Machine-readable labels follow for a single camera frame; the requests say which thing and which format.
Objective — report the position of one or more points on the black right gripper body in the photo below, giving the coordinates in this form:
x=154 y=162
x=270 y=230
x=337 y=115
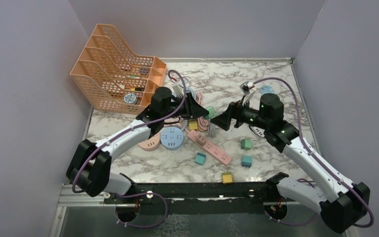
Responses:
x=245 y=114

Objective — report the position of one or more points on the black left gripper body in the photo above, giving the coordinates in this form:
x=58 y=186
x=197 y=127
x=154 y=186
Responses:
x=188 y=110

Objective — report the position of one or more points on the green plug adapter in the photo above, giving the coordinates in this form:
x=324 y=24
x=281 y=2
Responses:
x=246 y=144
x=211 y=113

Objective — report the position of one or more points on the teal plug adapter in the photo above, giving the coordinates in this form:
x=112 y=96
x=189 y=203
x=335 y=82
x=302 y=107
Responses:
x=246 y=161
x=200 y=158

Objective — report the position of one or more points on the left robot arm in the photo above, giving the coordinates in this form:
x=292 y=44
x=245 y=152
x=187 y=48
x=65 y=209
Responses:
x=90 y=168

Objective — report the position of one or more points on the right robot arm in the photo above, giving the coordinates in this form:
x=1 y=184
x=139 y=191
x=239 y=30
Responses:
x=337 y=200

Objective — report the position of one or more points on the yellow plug adapter middle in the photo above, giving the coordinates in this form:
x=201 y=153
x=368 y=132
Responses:
x=193 y=125

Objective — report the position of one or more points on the yellow plug adapter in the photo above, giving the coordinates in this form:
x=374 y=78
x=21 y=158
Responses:
x=193 y=125
x=227 y=177

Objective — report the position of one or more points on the tan plug adapter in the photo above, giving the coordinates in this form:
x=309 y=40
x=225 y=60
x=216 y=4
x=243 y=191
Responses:
x=201 y=140

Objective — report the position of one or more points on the yellow plug adapter front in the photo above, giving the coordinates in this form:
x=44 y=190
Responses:
x=227 y=177

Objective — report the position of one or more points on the white power strip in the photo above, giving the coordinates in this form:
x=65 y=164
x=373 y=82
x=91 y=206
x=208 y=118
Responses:
x=258 y=131

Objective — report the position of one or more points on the blue white oval device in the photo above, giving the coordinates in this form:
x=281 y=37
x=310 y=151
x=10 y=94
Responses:
x=266 y=89

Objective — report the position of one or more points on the blue round power strip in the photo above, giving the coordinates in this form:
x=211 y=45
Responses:
x=172 y=138

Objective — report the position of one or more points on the pink long power strip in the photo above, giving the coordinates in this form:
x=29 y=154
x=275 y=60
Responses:
x=212 y=149

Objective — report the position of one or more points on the pink round power strip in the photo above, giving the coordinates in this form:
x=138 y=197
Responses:
x=150 y=144

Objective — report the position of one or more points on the blue round tin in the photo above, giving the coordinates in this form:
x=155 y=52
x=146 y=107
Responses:
x=130 y=98

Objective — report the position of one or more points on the orange mesh file organizer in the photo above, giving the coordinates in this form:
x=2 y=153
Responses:
x=107 y=69

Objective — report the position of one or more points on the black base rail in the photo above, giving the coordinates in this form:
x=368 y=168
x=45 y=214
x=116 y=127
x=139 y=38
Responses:
x=196 y=198

